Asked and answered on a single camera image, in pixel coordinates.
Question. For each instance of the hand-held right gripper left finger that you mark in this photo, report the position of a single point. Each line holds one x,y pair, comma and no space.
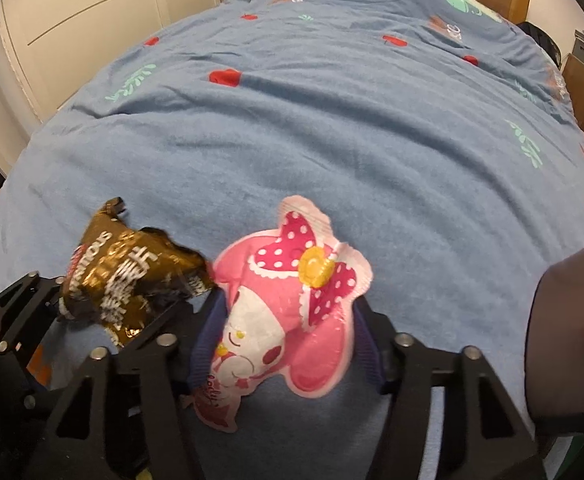
204,350

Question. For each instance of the brown foil snack packet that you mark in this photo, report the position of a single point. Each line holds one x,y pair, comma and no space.
116,275

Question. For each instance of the pink character-shaped snack packet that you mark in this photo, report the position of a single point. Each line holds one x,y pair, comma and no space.
282,320

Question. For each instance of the black cylindrical container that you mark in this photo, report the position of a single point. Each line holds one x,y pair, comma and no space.
572,335

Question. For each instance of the white wardrobe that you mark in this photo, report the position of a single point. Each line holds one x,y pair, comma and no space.
96,25

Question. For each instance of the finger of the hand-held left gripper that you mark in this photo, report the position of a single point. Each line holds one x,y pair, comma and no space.
36,295
26,410

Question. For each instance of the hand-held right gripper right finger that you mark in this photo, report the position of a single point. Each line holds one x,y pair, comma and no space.
372,355

